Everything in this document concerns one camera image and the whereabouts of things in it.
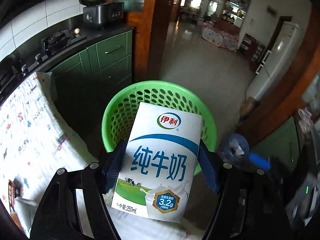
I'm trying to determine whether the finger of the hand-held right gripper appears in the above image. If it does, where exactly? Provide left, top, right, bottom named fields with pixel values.
left=248, top=152, right=273, bottom=171

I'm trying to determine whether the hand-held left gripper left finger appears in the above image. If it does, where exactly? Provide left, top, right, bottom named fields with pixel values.
left=29, top=139, right=129, bottom=240

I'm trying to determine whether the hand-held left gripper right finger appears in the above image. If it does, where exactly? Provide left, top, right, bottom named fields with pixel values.
left=197, top=139, right=293, bottom=240

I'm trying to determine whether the white milk carton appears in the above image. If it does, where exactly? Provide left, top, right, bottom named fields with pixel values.
left=111, top=102, right=203, bottom=223

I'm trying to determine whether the green perforated plastic basket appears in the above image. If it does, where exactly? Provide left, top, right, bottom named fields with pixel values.
left=101, top=80, right=217, bottom=177

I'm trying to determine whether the low green cabinet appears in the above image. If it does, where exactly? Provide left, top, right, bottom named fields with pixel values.
left=250, top=116, right=303, bottom=170

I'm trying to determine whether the blue plastic bag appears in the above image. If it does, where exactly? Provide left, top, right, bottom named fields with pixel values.
left=216, top=133, right=250, bottom=167

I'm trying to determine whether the brown cardboard box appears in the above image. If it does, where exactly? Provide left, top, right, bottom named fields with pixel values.
left=240, top=97, right=260, bottom=118

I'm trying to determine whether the clear plastic bag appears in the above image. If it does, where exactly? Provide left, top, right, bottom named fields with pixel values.
left=296, top=107, right=315, bottom=140

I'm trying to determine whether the printed white tablecloth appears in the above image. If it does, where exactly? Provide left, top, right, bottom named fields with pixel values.
left=0, top=72, right=208, bottom=240

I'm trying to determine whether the green kitchen cabinet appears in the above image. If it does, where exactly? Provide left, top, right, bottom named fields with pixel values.
left=37, top=30, right=133, bottom=135

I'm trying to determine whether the dark red snack packet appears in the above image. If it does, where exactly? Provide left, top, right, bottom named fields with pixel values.
left=6, top=179, right=28, bottom=235

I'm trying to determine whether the white refrigerator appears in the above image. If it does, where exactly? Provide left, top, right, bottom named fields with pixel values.
left=246, top=22, right=300, bottom=103

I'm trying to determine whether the dark wooden shelf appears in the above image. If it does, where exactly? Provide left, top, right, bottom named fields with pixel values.
left=236, top=33, right=265, bottom=72

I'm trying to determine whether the polka dot play fence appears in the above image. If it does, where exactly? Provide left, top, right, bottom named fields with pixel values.
left=201, top=22, right=239, bottom=52

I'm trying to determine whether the black gas stove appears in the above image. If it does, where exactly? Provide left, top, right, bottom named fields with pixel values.
left=0, top=29, right=87, bottom=88

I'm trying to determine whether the black rice cooker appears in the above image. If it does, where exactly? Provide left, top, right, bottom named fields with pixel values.
left=79, top=0, right=125, bottom=29

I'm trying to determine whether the wooden display cabinet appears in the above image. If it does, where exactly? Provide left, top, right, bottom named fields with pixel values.
left=215, top=0, right=252, bottom=34

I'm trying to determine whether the metal drawer handle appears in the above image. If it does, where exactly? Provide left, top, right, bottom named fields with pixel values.
left=104, top=45, right=122, bottom=54

